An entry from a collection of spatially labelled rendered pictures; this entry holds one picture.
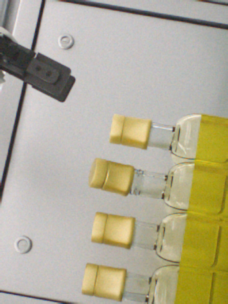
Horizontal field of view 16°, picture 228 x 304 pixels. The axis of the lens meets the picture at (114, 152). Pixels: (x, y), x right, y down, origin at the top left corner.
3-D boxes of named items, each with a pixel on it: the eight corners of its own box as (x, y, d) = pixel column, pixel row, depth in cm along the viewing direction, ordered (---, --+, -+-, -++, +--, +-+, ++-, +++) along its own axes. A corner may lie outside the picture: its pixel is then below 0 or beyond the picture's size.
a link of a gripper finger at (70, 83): (13, 80, 93) (66, 106, 92) (9, 75, 90) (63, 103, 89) (26, 55, 93) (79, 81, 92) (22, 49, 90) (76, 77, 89)
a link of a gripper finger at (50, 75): (1, 68, 85) (58, 97, 85) (-4, 63, 82) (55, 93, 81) (15, 41, 85) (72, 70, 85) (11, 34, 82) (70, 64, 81)
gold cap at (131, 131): (150, 125, 95) (113, 119, 95) (153, 115, 91) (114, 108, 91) (145, 154, 94) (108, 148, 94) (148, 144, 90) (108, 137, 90)
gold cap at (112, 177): (127, 170, 93) (91, 161, 92) (136, 161, 89) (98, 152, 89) (122, 199, 91) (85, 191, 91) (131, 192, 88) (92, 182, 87)
